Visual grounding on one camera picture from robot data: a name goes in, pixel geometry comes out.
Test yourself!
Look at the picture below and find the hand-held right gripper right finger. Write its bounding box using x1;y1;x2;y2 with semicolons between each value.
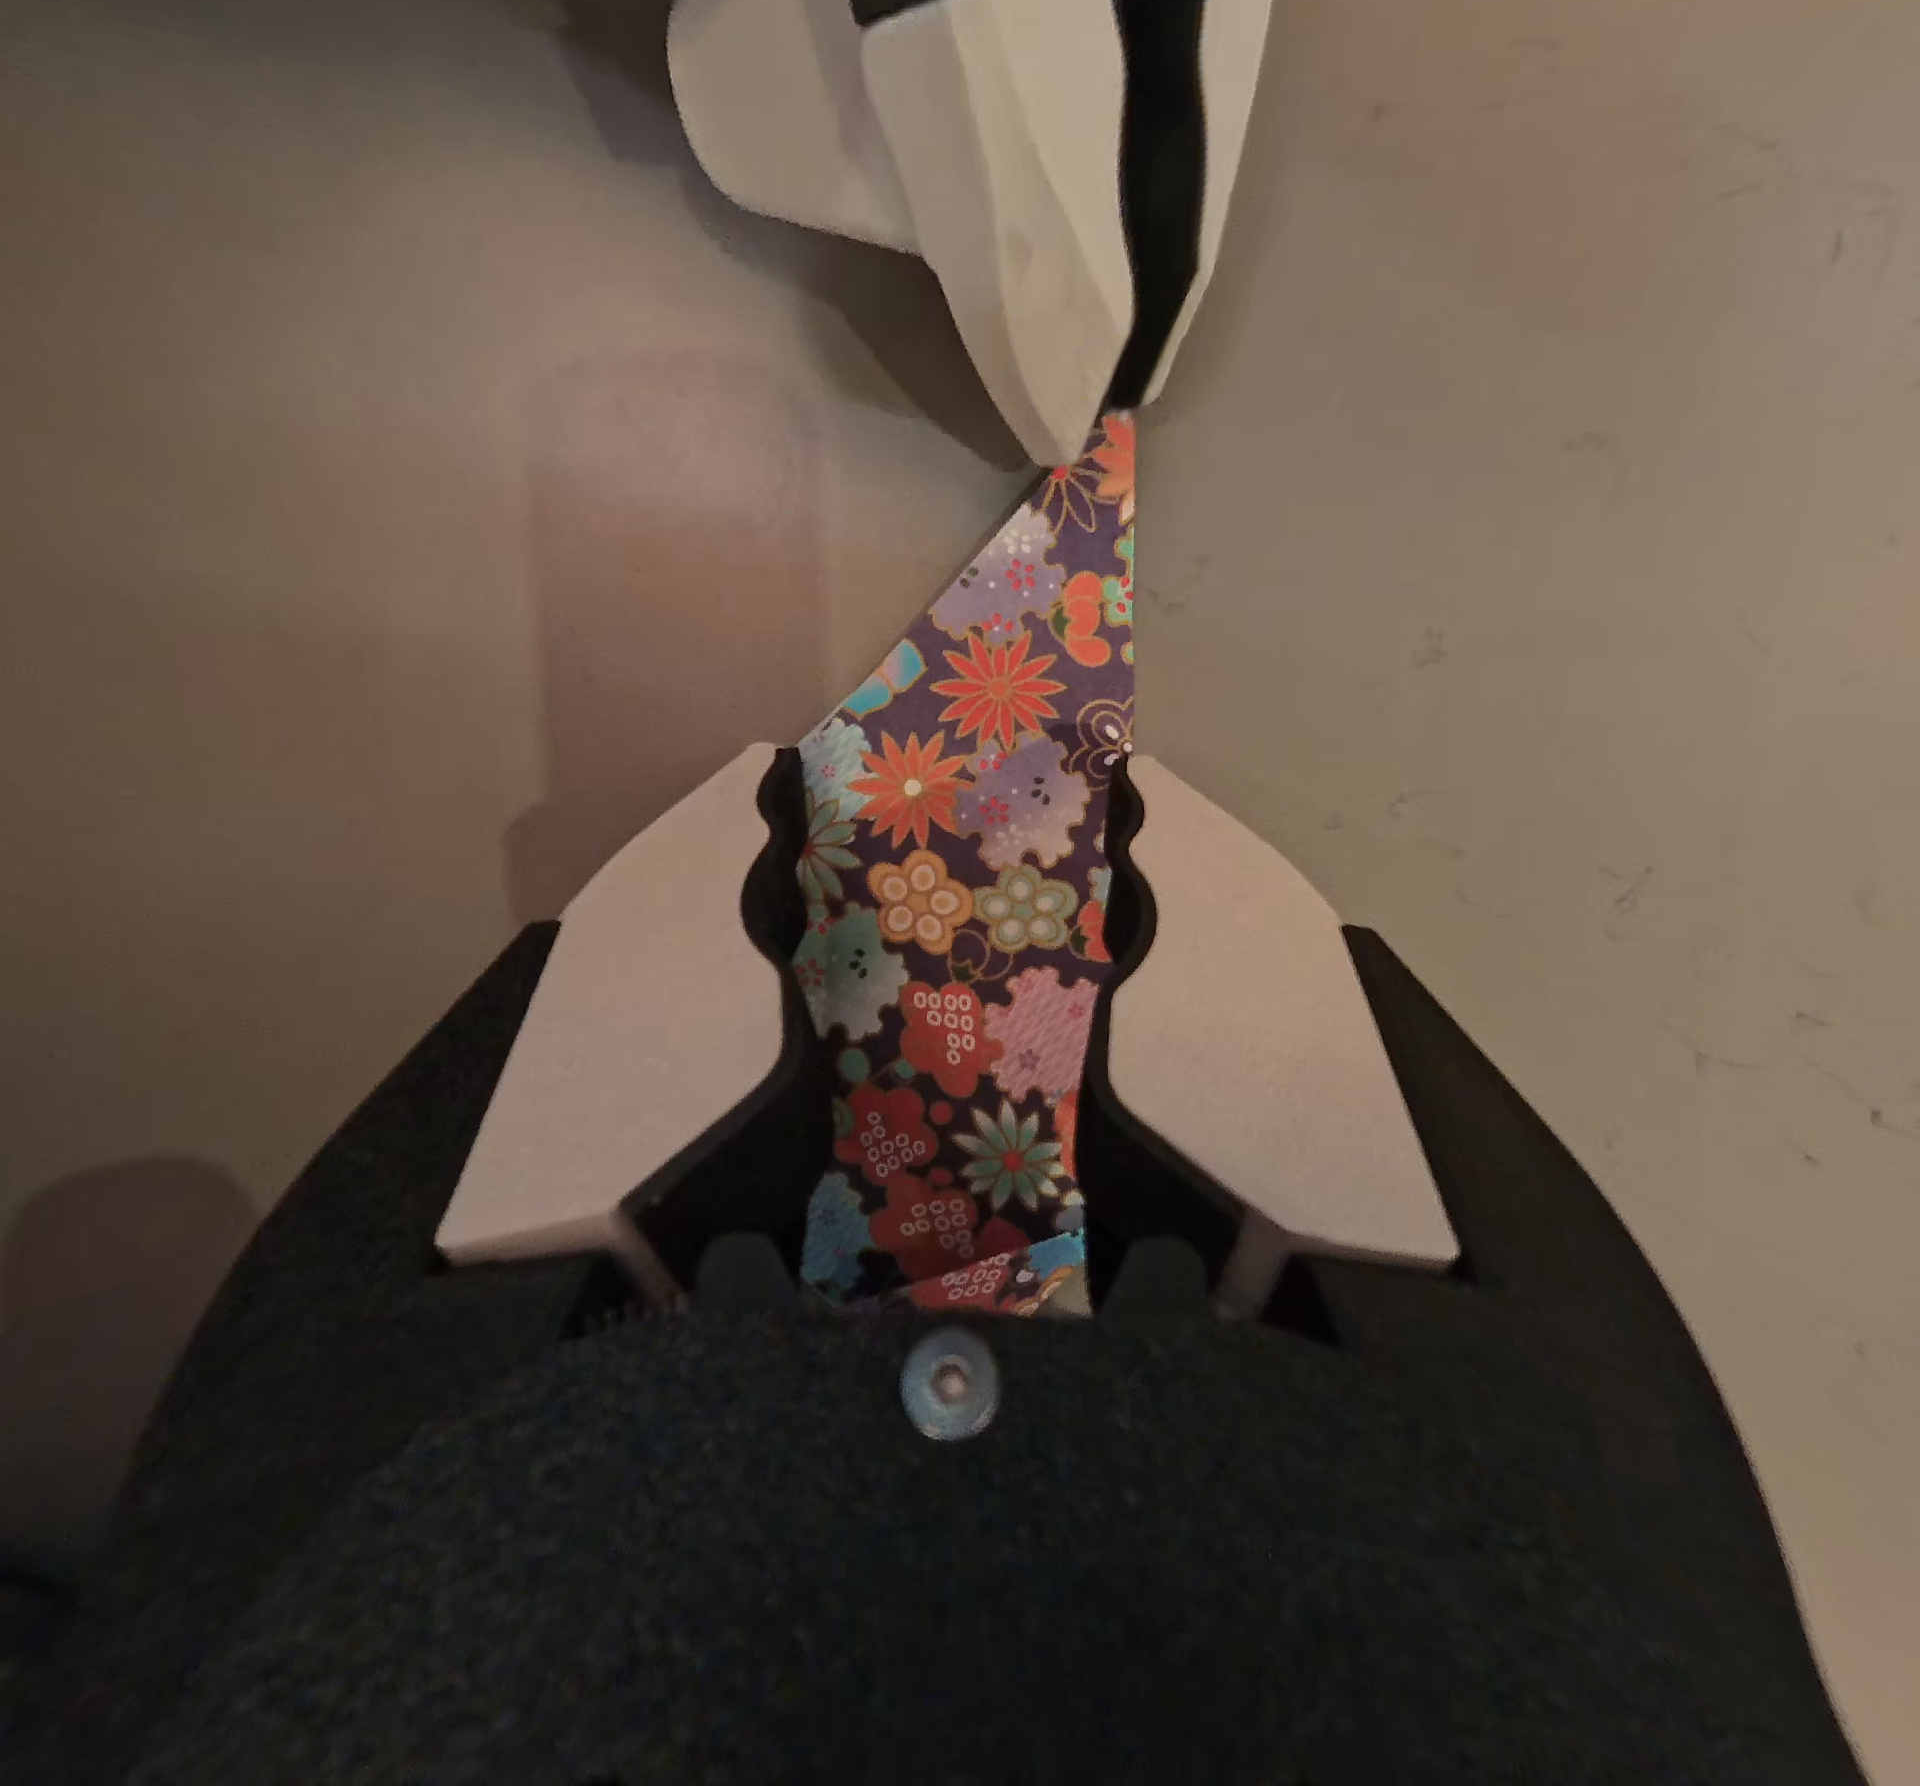
1082;750;1464;1321

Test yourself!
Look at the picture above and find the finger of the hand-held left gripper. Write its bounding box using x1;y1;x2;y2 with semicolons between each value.
863;0;1129;462
1108;0;1294;411

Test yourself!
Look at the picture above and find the floral origami paper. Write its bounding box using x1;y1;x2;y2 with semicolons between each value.
794;410;1149;1321

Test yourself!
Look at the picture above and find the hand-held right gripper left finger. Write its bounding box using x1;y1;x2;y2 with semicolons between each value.
433;745;829;1291

